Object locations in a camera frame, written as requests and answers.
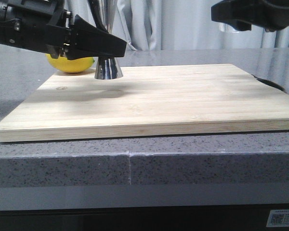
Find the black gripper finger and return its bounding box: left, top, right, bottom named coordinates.
left=211, top=0, right=289, bottom=31

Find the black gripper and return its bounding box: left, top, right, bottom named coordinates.
left=0, top=0, right=127, bottom=60

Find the steel double jigger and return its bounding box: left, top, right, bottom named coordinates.
left=95, top=0, right=123, bottom=80

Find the yellow lemon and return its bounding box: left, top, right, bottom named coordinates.
left=45, top=54, right=95, bottom=74

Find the grey curtain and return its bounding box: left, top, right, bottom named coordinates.
left=62, top=0, right=289, bottom=51

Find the black cutting board loop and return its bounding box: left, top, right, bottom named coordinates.
left=252, top=75, right=286, bottom=93

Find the wooden cutting board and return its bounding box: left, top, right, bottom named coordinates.
left=0, top=64, right=289, bottom=142

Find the white QR code sticker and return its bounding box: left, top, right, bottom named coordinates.
left=266, top=209, right=289, bottom=228

